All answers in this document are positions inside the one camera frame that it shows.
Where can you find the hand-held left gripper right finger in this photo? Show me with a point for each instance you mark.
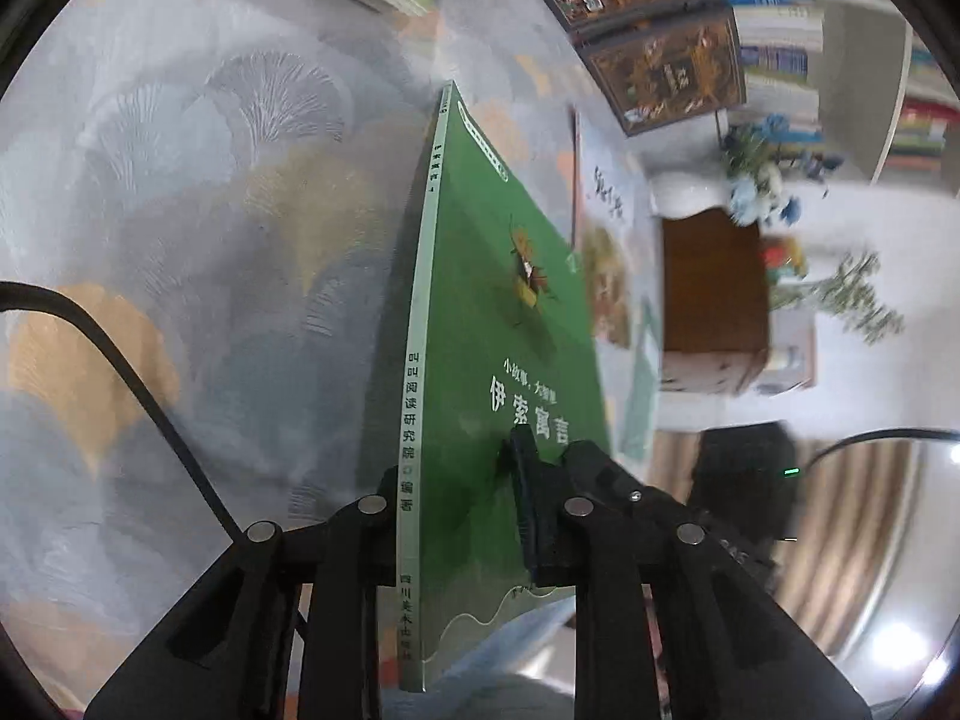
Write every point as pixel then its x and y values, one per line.
pixel 529 525

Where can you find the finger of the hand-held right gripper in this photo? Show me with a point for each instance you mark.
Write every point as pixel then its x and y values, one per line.
pixel 615 491

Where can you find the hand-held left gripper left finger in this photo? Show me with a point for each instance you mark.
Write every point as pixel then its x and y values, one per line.
pixel 360 540

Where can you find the dark green storybook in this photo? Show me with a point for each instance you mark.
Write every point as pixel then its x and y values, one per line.
pixel 480 360

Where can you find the row of white blue books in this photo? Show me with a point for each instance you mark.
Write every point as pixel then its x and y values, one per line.
pixel 780 60

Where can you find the brown wooden cabinet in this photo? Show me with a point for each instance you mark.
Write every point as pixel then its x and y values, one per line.
pixel 712 292

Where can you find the tall green branch plant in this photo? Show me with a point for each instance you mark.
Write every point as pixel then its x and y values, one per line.
pixel 855 292

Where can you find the red snack jar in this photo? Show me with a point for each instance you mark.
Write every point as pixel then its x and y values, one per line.
pixel 784 255

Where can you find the white ribbed vase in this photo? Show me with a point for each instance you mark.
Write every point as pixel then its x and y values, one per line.
pixel 686 195

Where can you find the blue white artificial flowers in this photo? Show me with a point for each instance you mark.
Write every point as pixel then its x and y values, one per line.
pixel 757 187

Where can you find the pale blue picture book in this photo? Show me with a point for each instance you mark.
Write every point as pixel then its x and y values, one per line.
pixel 607 187

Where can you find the row of bright book spines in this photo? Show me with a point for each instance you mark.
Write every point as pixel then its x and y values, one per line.
pixel 926 120

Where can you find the white bookshelf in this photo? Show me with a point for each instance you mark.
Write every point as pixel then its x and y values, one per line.
pixel 855 52

